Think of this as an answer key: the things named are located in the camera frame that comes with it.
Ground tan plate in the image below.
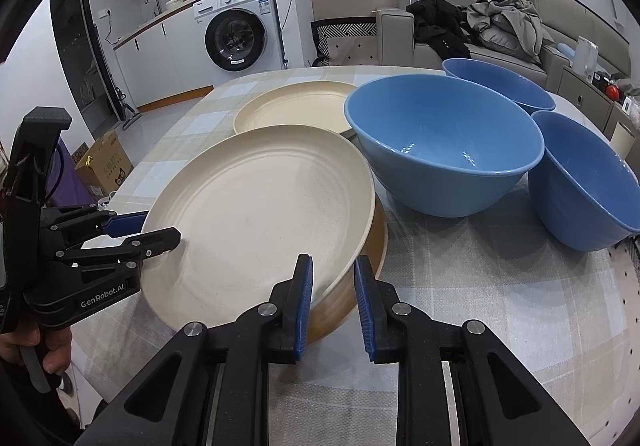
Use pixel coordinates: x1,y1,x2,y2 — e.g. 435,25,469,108
305,198,388,346

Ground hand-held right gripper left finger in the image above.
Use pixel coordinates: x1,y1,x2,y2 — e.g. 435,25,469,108
75,253,316,446

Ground cardboard box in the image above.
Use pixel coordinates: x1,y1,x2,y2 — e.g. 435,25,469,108
74,130,135,199

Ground clear plastic container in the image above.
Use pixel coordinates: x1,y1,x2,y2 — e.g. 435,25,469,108
575,38,599,77

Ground white washing machine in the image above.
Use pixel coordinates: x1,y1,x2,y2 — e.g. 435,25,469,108
192,0,286,74

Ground black jacket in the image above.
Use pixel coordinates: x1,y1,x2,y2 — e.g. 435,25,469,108
406,0,473,59

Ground cream plate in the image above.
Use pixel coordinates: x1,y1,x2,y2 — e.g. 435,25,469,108
140,128,377,332
233,80,358,139

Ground white marble coffee table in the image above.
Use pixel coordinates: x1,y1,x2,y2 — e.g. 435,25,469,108
547,93,608,132

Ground purple bag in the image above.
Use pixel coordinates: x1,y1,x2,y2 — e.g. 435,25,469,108
50,136,97,208

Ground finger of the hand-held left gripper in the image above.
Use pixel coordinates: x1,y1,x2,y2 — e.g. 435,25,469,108
55,227,182,284
42,205,151,247

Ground blue bowl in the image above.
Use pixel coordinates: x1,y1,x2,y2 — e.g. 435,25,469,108
527,110,640,253
442,57,557,116
344,73,546,218

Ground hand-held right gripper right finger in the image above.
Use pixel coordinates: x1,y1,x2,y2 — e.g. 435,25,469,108
354,255,593,446

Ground grey sofa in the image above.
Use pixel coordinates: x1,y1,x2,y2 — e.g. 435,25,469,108
375,0,568,79

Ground grey jacket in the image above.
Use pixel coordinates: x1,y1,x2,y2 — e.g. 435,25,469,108
465,0,545,64

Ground grey sofa side console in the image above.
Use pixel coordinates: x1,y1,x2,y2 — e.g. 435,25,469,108
542,46,640,137

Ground white kitchen base cabinets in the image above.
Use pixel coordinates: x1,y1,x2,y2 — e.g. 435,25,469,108
112,1,216,109

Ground floor mop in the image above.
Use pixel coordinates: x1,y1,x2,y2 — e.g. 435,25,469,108
114,85,143,128

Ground tall black cabinet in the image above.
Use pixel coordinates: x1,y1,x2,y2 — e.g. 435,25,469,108
49,0,126,122

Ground person's left hand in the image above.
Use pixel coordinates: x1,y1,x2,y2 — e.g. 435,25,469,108
0,323,75,377

